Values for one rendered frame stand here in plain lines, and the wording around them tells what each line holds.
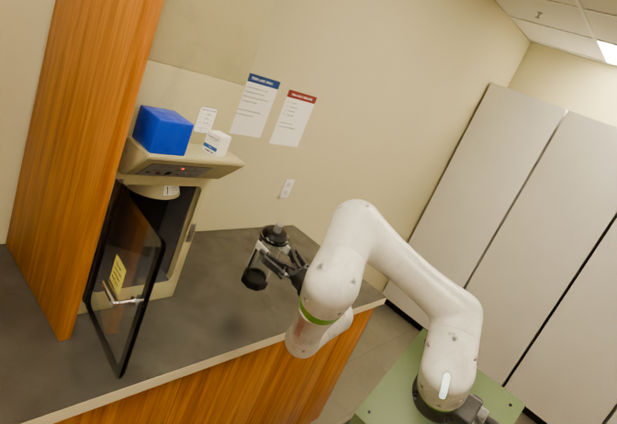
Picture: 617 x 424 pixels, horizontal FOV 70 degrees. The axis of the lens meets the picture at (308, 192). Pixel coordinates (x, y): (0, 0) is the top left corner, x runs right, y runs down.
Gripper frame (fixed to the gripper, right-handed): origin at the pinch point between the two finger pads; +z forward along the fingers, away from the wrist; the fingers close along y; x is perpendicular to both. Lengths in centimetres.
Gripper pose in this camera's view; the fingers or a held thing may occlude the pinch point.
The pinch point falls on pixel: (271, 245)
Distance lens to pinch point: 157.8
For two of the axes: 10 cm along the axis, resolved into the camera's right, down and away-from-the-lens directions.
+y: -6.8, 0.6, -7.3
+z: -6.3, -5.6, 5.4
